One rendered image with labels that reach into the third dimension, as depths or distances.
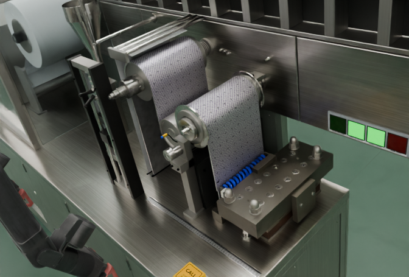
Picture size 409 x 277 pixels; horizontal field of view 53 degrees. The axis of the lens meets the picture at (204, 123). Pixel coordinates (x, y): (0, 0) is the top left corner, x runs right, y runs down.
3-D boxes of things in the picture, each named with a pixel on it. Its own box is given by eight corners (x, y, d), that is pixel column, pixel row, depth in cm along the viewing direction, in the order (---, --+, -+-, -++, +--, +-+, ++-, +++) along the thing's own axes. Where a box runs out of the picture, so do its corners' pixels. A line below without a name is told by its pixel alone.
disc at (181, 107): (179, 139, 134) (170, 99, 126) (181, 138, 134) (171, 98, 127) (211, 154, 124) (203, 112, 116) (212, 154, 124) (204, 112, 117)
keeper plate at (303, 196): (293, 220, 132) (291, 195, 127) (310, 203, 138) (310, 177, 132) (299, 224, 131) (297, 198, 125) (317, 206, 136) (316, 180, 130)
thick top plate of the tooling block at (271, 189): (218, 215, 131) (216, 201, 128) (294, 151, 152) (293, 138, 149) (257, 239, 121) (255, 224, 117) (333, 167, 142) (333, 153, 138)
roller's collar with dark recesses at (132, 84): (121, 95, 139) (116, 78, 135) (136, 88, 142) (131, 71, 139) (132, 100, 135) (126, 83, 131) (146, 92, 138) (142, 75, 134)
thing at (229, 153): (216, 190, 134) (207, 144, 124) (263, 154, 146) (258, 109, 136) (217, 191, 133) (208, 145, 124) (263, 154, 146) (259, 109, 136)
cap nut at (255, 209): (246, 212, 122) (244, 200, 120) (254, 204, 124) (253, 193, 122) (255, 217, 120) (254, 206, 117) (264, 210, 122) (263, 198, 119)
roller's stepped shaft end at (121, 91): (107, 100, 134) (104, 92, 132) (122, 92, 137) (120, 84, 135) (112, 103, 132) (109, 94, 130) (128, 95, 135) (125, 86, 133)
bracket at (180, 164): (182, 215, 144) (164, 143, 128) (195, 204, 147) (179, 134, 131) (192, 221, 141) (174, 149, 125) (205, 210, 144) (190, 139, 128)
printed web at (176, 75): (153, 174, 166) (119, 57, 139) (196, 145, 178) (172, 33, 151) (222, 217, 139) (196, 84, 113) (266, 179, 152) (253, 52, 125)
